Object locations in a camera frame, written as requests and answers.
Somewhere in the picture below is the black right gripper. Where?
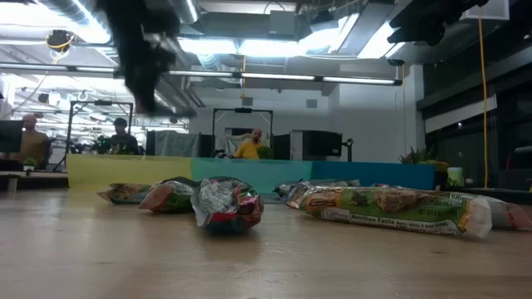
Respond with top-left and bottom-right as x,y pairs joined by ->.
386,13 -> 447,47

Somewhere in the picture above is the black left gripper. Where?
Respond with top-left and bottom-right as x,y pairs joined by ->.
96,0 -> 198,119

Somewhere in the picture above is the green pink-ended granola bar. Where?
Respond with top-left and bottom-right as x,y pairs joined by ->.
138,176 -> 201,215

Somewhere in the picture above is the pale green granola bar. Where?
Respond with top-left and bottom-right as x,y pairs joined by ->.
96,182 -> 153,206

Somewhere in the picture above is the red green granola bar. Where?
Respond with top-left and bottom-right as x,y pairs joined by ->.
190,176 -> 265,234

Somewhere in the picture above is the silvery green granola bar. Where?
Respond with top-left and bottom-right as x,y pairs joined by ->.
273,179 -> 362,199

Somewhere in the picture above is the white red-ended granola bar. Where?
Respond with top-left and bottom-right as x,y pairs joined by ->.
369,182 -> 532,232

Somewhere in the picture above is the long green granola bar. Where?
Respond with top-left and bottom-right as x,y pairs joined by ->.
285,179 -> 494,240

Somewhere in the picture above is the grey partition panel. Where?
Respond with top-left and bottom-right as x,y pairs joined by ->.
145,130 -> 201,158

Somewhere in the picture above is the person in dark cap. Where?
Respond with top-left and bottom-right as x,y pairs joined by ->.
101,117 -> 140,156

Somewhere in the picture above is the yellow translucent bin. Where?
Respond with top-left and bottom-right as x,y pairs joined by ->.
66,154 -> 194,193

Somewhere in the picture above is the white ceiling air unit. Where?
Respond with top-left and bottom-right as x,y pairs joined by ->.
460,0 -> 510,22

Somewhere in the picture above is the person in yellow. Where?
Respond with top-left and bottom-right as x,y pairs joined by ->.
233,127 -> 266,160

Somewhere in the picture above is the teal translucent bin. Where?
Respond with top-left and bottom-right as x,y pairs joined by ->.
190,157 -> 313,195

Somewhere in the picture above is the long light bar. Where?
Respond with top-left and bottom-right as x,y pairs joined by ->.
0,61 -> 404,87

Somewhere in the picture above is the spiky green plant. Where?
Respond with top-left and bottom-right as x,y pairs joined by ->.
399,145 -> 451,174

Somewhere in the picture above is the person in tan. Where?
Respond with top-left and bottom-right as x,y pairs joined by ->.
11,114 -> 54,170

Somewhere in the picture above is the black stand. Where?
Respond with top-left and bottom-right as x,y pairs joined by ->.
342,137 -> 355,163

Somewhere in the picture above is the wooden side table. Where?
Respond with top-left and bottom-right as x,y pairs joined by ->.
0,169 -> 70,194

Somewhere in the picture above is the grey mat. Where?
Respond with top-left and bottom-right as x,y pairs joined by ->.
260,192 -> 288,205

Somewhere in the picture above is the blue bin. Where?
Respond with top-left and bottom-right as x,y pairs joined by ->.
310,160 -> 436,192

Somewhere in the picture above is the white green jar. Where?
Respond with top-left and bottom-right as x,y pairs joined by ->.
446,166 -> 465,188

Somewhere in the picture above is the black computer monitor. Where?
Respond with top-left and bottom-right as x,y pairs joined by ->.
0,120 -> 25,154

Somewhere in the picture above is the white and black cabinet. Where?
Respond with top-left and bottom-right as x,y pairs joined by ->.
289,129 -> 344,163

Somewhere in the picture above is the black metal frame with camera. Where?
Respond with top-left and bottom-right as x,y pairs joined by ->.
212,107 -> 274,159

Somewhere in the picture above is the black metal frame wide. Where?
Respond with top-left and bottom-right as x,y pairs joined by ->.
52,100 -> 135,172

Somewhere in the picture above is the short yellow hanging cable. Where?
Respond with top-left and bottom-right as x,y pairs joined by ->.
239,53 -> 248,100

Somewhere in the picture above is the long yellow hanging cable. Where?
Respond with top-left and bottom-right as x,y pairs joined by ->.
476,6 -> 489,189

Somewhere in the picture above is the black ceiling cable reel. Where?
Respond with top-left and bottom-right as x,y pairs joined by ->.
45,29 -> 76,54

